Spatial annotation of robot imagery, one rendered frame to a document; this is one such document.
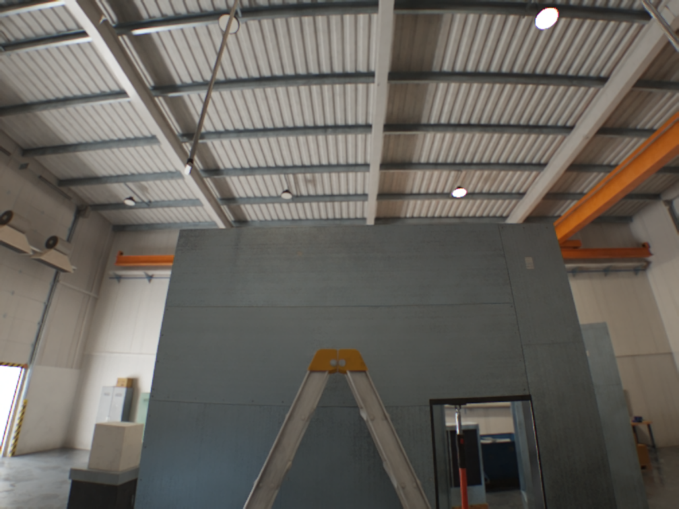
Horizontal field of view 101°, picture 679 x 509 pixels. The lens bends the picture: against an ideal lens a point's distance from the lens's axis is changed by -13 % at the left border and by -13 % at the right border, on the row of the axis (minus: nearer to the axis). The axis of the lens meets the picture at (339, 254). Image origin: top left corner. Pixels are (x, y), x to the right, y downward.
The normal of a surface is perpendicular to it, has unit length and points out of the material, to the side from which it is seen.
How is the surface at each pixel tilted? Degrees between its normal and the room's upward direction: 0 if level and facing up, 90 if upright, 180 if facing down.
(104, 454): 90
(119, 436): 90
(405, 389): 90
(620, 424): 90
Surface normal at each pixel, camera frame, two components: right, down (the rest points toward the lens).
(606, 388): -0.38, -0.36
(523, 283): -0.04, -0.39
